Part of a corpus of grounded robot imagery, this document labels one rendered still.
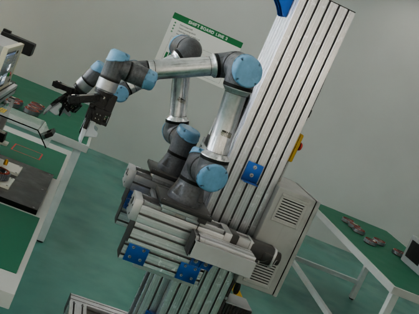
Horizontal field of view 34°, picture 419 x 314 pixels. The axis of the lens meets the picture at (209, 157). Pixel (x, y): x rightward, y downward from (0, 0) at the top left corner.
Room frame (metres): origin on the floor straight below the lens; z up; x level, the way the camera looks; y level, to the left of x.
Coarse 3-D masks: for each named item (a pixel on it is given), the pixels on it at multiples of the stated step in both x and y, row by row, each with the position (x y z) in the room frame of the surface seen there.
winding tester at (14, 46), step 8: (0, 40) 2.88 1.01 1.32; (8, 40) 3.02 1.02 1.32; (0, 48) 2.72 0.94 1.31; (8, 48) 2.73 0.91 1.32; (16, 48) 2.96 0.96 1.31; (0, 56) 2.72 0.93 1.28; (16, 56) 3.05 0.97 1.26; (0, 64) 2.72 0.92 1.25; (16, 64) 3.15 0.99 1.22; (8, 72) 3.00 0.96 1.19; (8, 80) 3.11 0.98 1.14; (0, 88) 2.93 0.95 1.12
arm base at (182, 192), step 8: (176, 184) 2.71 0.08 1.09; (184, 184) 2.69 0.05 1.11; (192, 184) 2.69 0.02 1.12; (168, 192) 2.72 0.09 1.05; (176, 192) 2.70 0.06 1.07; (184, 192) 2.68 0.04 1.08; (192, 192) 2.69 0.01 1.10; (200, 192) 2.71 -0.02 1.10; (176, 200) 2.68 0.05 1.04; (184, 200) 2.67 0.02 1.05; (192, 200) 2.68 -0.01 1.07; (200, 200) 2.72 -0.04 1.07; (200, 208) 2.73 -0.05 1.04
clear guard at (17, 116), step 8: (0, 104) 2.89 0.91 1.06; (0, 112) 2.74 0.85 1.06; (8, 112) 2.80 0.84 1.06; (16, 112) 2.88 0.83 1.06; (16, 120) 2.72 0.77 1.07; (24, 120) 2.79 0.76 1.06; (32, 120) 2.86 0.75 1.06; (40, 120) 2.92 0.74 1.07; (32, 128) 2.72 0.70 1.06; (40, 128) 2.77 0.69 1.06; (48, 128) 2.96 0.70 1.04; (40, 136) 2.73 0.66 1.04; (48, 144) 2.81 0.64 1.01
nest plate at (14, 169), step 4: (0, 160) 3.10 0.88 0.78; (0, 164) 3.03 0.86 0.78; (8, 164) 3.09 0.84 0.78; (12, 164) 3.12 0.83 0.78; (16, 164) 3.15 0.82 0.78; (8, 168) 3.03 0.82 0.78; (12, 168) 3.06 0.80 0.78; (16, 168) 3.09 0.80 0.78; (20, 168) 3.11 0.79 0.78; (12, 172) 3.01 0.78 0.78; (16, 172) 3.03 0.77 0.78
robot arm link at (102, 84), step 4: (100, 80) 2.41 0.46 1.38; (104, 80) 2.41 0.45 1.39; (108, 80) 2.48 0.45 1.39; (96, 84) 2.42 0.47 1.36; (100, 84) 2.41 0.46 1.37; (104, 84) 2.40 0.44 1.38; (108, 84) 2.41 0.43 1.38; (112, 84) 2.41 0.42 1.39; (116, 84) 2.42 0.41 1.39; (100, 88) 2.41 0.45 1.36; (104, 88) 2.40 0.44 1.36; (108, 88) 2.41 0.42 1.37; (112, 88) 2.42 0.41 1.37; (116, 88) 2.43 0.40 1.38; (108, 92) 2.41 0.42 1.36; (112, 92) 2.42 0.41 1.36
